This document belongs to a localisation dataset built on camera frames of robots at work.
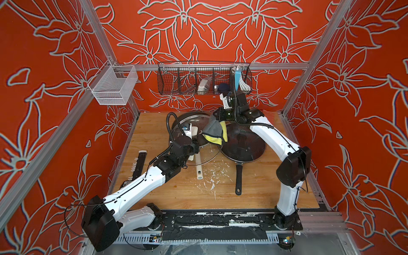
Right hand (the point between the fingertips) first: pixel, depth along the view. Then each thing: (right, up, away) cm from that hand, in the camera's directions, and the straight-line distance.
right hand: (209, 112), depth 81 cm
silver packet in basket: (-3, +17, +11) cm, 21 cm away
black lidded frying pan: (+18, -17, +1) cm, 25 cm away
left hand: (-8, -11, -5) cm, 14 cm away
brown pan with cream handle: (-8, -3, +22) cm, 23 cm away
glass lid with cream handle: (0, -24, +18) cm, 30 cm away
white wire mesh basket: (-57, +17, +11) cm, 61 cm away
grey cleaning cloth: (+3, -10, -4) cm, 11 cm away
